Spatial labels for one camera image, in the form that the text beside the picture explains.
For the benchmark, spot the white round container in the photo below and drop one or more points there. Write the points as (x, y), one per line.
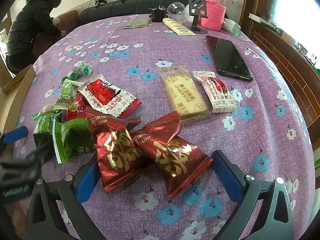
(175, 11)

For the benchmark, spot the white and green roll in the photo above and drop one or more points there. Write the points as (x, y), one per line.
(232, 27)

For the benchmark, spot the dark green snack packet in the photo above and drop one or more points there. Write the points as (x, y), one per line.
(41, 130)

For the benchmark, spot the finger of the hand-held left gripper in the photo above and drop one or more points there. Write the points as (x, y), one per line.
(15, 133)

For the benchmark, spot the white green snack packet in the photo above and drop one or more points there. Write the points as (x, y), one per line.
(66, 91)

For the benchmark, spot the red packet with green emblem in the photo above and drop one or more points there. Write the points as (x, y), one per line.
(75, 110)

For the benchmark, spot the black phone stand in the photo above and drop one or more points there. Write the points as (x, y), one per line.
(197, 7)

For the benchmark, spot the purple floral tablecloth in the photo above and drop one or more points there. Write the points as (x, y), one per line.
(150, 55)

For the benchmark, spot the yellow biscuit packet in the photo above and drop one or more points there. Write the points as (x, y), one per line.
(185, 92)

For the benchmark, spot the dark red gold-print packet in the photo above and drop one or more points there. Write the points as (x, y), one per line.
(172, 160)
(117, 155)

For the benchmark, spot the black smartphone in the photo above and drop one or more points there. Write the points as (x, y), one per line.
(228, 57)

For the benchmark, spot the brown armchair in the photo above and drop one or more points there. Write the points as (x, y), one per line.
(70, 20)

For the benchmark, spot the cardboard box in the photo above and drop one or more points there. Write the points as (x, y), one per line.
(17, 80)

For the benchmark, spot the wide red white snack packet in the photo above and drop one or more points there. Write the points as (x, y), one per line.
(105, 92)

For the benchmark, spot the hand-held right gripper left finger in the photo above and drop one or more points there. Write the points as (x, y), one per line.
(87, 180)

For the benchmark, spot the black sofa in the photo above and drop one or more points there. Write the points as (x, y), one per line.
(140, 5)

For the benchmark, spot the green candy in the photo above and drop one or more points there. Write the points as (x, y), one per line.
(86, 67)
(75, 74)

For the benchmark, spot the brown wooden cabinet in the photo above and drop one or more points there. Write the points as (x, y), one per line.
(287, 62)

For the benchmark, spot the bright green pea packet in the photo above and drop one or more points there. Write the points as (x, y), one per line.
(70, 140)

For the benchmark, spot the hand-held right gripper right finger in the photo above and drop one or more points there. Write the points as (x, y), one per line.
(225, 172)

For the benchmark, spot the small black device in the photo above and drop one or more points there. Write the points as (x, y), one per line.
(158, 16)

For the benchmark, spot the small booklet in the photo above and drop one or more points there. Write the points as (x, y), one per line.
(137, 23)

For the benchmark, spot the cream tube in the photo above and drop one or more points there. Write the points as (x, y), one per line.
(178, 27)

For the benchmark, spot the narrow white red snack packet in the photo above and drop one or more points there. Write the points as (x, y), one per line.
(217, 92)

